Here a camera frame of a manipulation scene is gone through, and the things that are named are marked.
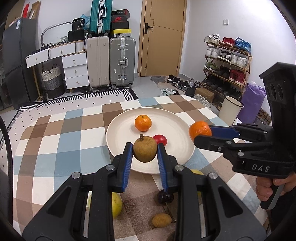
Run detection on yellow black box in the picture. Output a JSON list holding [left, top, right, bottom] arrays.
[[113, 29, 132, 38]]

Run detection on cardboard box on floor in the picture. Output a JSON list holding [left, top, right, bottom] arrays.
[[195, 87, 215, 102]]

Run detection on cream round plate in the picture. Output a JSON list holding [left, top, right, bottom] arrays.
[[106, 108, 195, 174]]

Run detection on stacked shoe boxes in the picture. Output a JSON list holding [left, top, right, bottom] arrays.
[[111, 9, 130, 30]]

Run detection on purple bag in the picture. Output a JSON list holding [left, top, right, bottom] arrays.
[[237, 81, 266, 123]]

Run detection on yellow green passion fruit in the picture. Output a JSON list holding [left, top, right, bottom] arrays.
[[86, 192, 123, 219]]

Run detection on small orange tangerine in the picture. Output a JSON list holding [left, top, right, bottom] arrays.
[[134, 115, 152, 132]]

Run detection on dark cherry with stem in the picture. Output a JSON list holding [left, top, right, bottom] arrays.
[[157, 190, 174, 205]]

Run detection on red cherry tomato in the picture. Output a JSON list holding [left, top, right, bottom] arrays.
[[153, 135, 168, 146]]

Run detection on right hand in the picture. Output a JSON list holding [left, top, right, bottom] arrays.
[[255, 172, 296, 201]]

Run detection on woven laundry basket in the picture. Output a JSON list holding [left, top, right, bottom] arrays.
[[41, 64, 65, 99]]

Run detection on brown longan fruit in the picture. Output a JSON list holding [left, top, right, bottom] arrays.
[[152, 213, 172, 228], [133, 134, 158, 163]]

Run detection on beige suitcase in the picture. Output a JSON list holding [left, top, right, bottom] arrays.
[[86, 36, 110, 88]]

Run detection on wooden door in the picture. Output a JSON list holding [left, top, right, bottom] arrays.
[[137, 0, 187, 77]]

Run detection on teal suitcase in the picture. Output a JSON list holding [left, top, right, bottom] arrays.
[[89, 0, 112, 36]]

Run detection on white drawer cabinet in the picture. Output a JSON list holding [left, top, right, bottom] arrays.
[[26, 40, 89, 90]]

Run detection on black refrigerator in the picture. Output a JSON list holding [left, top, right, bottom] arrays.
[[3, 18, 39, 109]]

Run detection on white trash bin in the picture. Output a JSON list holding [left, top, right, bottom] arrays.
[[219, 96, 244, 126]]

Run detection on wooden shoe rack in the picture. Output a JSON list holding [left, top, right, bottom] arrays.
[[202, 43, 252, 101]]

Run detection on silver grey suitcase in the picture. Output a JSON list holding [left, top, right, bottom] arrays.
[[109, 37, 135, 89]]

